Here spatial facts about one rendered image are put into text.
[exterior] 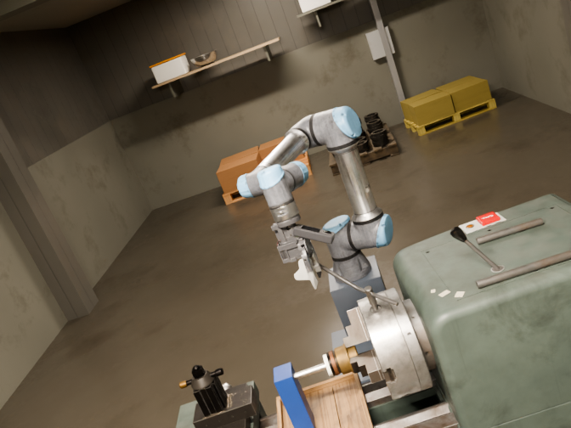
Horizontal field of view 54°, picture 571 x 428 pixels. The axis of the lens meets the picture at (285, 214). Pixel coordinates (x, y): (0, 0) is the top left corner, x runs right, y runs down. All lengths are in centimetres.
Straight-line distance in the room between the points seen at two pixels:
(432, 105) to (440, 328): 657
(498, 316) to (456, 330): 11
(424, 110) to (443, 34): 152
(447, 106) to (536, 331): 655
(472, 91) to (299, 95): 257
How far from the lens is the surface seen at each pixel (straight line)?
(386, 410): 199
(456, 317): 155
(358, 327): 178
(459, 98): 810
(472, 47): 917
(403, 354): 165
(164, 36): 907
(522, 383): 173
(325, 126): 195
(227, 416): 195
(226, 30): 890
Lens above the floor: 208
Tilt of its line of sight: 18 degrees down
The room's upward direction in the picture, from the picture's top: 21 degrees counter-clockwise
